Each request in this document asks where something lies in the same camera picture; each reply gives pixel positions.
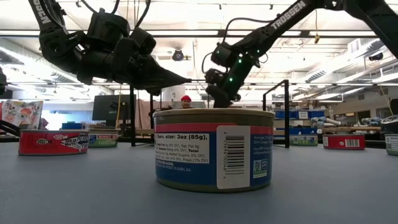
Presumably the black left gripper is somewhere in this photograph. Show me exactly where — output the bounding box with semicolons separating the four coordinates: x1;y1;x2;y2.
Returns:
76;36;192;96

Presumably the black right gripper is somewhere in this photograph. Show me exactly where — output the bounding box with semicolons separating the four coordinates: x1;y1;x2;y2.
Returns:
205;83;243;109

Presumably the blue label silver-top can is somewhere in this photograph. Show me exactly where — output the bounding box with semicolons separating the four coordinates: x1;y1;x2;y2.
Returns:
384;133;398;157

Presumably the person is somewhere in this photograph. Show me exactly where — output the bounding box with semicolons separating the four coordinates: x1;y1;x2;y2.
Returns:
180;95;193;110

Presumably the black monitor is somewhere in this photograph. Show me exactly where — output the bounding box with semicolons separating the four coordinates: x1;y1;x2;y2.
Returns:
92;95;137;123

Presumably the green label tuna can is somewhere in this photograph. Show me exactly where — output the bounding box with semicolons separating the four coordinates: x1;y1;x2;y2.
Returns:
289;134;319;147
88;130;119;149

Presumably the blue label gold-top can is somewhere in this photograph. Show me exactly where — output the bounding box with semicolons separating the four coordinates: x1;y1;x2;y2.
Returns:
153;108;275;194

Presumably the blue bin rack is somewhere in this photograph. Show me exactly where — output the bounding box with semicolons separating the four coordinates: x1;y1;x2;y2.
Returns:
275;109;326;136

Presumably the colourful cartoon banner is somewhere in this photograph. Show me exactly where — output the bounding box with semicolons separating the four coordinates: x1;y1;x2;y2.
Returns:
1;99;44;131

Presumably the wooden workbench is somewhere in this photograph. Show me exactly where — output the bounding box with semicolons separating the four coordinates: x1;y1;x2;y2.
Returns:
323;125;382;134

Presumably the white ceiling vent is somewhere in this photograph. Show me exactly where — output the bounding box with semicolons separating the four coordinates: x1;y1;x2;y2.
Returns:
347;39;361;55

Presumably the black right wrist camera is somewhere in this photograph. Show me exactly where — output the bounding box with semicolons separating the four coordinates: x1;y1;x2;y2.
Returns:
204;67;225;85

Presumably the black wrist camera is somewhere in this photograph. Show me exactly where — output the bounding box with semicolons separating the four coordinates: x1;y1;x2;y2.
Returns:
204;67;225;85
129;27;157;56

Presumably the yellow hanging cable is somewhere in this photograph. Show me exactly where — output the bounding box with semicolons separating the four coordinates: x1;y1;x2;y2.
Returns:
115;83;123;129

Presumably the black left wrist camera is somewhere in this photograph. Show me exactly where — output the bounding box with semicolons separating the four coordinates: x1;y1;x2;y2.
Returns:
129;27;157;56

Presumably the black metal rig frame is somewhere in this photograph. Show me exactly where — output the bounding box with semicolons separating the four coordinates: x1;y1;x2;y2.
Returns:
0;136;398;149

